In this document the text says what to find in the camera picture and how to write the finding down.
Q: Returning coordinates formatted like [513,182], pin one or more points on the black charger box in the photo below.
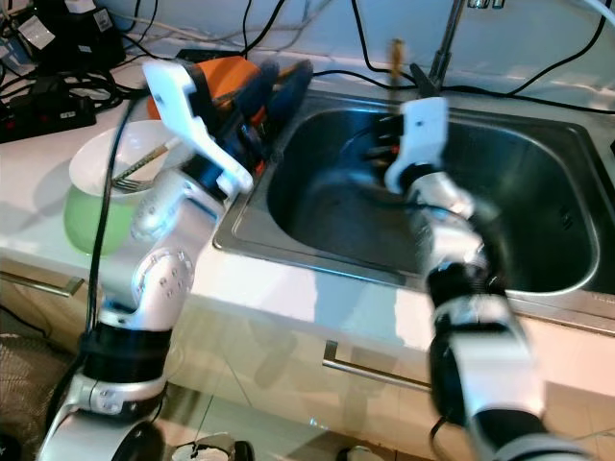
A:
[77,43]

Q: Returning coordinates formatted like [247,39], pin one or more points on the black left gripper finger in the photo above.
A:
[296,88]
[259,91]

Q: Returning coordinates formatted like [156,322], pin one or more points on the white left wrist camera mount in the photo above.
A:
[173,96]

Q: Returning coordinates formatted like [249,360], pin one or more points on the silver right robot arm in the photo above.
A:
[480,355]

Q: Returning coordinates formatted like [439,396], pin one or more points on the steel sink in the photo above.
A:
[346,221]

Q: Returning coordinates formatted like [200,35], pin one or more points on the black power strip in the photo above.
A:
[48,113]

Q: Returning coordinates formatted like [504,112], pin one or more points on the white bowl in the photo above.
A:
[101,154]

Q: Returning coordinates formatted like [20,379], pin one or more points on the black plug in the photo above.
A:
[43,86]

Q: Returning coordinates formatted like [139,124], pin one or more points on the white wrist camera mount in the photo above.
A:
[423,125]
[173,96]

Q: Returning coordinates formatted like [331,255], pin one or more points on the floor fan grille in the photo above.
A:
[29,394]

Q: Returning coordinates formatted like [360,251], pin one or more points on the green plate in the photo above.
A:
[91,226]

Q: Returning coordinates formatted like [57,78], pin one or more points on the steel faucet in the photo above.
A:
[450,38]

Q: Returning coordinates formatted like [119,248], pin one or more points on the white kitchen cabinet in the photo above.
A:
[279,375]

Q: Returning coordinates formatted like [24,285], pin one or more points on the black power adapter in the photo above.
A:
[202,56]

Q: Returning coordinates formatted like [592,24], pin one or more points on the orange bowl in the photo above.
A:
[231,77]

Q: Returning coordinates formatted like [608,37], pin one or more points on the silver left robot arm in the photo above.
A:
[168,279]

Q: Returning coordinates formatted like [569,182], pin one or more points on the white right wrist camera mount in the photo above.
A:
[423,125]

